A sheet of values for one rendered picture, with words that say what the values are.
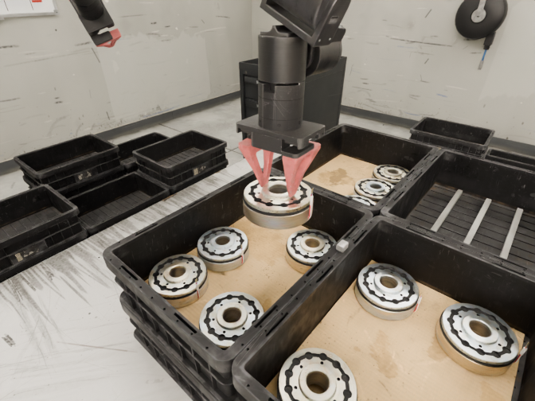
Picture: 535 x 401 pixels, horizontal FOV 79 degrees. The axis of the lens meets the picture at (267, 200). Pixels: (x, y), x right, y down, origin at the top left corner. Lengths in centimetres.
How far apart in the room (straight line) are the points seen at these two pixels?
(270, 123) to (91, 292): 62
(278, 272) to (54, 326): 48
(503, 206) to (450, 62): 284
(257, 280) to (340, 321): 17
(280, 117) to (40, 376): 63
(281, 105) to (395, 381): 41
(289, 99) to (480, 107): 344
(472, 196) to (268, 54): 75
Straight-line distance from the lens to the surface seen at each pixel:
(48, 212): 167
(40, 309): 90
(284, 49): 39
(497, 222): 94
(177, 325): 46
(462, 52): 373
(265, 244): 70
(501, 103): 375
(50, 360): 80
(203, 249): 66
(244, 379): 41
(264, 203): 45
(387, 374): 55
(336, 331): 57
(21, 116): 339
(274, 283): 62
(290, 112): 40
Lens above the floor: 129
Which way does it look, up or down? 33 degrees down
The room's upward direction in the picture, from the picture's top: straight up
